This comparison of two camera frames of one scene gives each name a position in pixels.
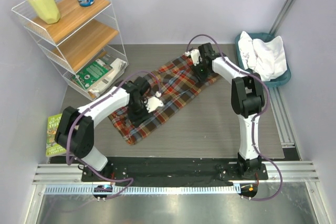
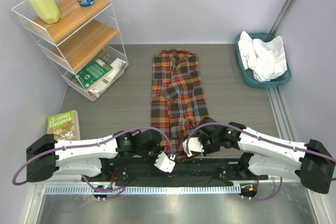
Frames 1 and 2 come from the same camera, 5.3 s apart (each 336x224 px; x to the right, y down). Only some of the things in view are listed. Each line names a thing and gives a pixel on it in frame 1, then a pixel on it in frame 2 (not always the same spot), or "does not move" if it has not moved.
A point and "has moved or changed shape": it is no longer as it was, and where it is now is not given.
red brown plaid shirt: [176, 86] has moved or changed shape
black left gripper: [137, 120] → [159, 149]
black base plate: [169, 171] does not move
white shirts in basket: [267, 59] does not move
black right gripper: [201, 77] → [207, 151]
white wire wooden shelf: [72, 21] does not move
